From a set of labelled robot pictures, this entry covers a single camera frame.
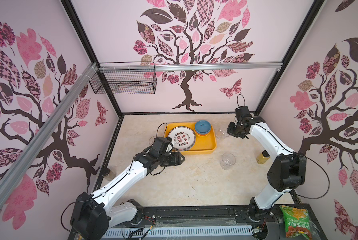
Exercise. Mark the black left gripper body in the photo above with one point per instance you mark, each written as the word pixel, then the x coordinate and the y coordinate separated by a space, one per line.
pixel 168 159

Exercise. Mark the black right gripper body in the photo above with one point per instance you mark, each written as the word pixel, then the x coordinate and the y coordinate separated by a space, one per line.
pixel 233 129

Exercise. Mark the clear plastic cup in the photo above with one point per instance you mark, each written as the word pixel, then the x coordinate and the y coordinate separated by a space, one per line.
pixel 151 140
pixel 228 161
pixel 223 133

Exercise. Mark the blue grey bowl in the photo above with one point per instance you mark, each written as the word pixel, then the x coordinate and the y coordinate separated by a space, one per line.
pixel 203 127

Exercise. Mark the orange bowl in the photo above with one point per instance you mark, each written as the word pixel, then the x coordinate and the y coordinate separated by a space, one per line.
pixel 202 135

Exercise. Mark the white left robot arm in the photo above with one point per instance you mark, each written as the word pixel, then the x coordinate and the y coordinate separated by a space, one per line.
pixel 95 213

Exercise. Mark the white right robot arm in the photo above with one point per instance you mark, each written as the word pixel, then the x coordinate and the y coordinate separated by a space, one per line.
pixel 287 171

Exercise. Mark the yellow plastic bin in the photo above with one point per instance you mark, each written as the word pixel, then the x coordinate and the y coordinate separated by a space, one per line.
pixel 202 146

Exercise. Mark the yellow bottle right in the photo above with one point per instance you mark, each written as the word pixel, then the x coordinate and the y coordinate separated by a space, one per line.
pixel 263 157

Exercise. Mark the white vented strip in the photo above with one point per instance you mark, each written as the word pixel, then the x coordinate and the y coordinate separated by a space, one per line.
pixel 177 232

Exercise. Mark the green snack bag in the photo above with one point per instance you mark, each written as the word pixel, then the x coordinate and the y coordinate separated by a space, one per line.
pixel 297 222

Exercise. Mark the aluminium rail back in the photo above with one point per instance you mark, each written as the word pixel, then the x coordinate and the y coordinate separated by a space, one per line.
pixel 191 66

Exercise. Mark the aluminium rail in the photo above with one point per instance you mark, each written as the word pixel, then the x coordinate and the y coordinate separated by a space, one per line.
pixel 191 66
pixel 14 175

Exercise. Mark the black wire basket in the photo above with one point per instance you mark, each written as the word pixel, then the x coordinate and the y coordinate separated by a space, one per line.
pixel 125 78

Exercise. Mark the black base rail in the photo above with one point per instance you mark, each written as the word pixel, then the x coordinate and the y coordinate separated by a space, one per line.
pixel 239 214

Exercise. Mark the aluminium rail left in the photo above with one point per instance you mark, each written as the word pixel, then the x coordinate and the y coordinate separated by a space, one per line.
pixel 14 175

